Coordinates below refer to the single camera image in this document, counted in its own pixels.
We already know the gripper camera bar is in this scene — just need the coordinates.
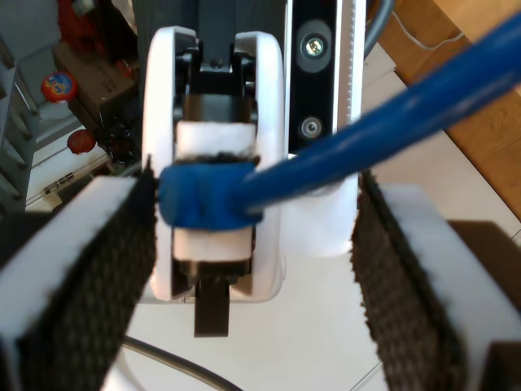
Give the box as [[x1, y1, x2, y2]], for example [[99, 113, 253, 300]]
[[283, 0, 364, 261]]

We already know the brown cardboard box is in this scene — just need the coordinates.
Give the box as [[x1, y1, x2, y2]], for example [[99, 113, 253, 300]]
[[52, 40, 138, 123]]

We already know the red round object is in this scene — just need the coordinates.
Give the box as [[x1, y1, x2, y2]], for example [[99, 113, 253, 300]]
[[67, 129, 98, 156]]

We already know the blue network cable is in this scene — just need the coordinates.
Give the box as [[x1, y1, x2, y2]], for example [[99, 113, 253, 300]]
[[156, 6, 521, 232]]

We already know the thin white cable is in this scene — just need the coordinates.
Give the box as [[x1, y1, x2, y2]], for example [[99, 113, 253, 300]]
[[389, 11, 466, 53]]

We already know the orange round container lid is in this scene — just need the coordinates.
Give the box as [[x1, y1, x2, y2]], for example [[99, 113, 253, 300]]
[[40, 69, 79, 105]]

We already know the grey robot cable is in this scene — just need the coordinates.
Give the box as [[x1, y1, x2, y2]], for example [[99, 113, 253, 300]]
[[121, 336, 247, 391], [364, 0, 396, 56]]

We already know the grey metal shelf unit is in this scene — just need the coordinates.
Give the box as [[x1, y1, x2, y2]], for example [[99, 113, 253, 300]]
[[0, 32, 42, 213]]

